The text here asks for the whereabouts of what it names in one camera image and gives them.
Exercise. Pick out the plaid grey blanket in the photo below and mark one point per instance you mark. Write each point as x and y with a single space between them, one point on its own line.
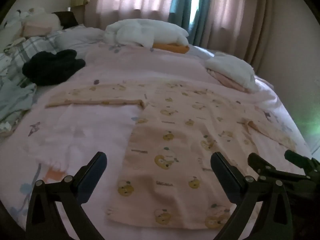
27 47

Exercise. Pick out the bear print baby shirt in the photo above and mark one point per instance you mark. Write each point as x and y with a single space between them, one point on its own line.
175 135

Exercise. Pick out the light blue cloth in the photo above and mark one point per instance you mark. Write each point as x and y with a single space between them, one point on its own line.
15 100

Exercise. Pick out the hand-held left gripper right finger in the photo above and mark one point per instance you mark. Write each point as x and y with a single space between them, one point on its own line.
225 177

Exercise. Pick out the black garment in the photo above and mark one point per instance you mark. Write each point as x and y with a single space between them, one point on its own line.
50 67

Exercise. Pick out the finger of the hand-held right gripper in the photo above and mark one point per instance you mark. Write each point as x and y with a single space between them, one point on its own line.
300 158
260 165

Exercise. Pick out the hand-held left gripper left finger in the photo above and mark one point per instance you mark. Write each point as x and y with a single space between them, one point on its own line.
92 177

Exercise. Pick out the white folded cloth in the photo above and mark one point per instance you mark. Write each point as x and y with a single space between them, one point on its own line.
230 67

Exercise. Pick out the dark headboard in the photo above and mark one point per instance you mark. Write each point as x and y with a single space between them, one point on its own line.
66 18

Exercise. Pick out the pink printed bed sheet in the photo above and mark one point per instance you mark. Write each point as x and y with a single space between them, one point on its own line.
100 135

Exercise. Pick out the teal curtain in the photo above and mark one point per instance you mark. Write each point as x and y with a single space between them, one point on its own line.
185 5

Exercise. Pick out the beige side curtain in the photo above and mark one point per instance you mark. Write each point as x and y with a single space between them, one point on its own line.
237 12

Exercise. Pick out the white and orange plush toy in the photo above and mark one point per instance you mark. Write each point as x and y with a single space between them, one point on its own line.
145 32

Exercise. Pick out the white fluffy plush toy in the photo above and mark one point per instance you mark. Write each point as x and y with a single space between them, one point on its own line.
37 16

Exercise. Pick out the pink folded cloth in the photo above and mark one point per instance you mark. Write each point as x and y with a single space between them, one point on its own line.
230 83

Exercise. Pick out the white pillow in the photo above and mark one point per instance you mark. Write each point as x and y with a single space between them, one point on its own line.
77 38

